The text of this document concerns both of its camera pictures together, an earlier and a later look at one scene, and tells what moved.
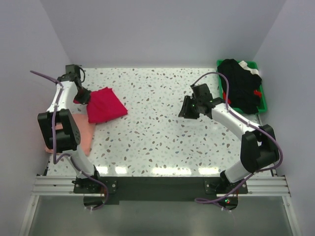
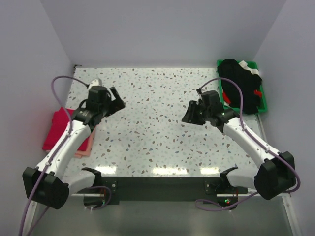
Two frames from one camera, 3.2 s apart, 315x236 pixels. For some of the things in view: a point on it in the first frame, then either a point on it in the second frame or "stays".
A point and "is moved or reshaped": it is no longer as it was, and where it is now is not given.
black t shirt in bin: [242, 82] stays
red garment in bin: [256, 92] stays
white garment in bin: [253, 71] stays
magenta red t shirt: [103, 105] is moved or reshaped
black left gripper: [86, 99] -> [116, 104]
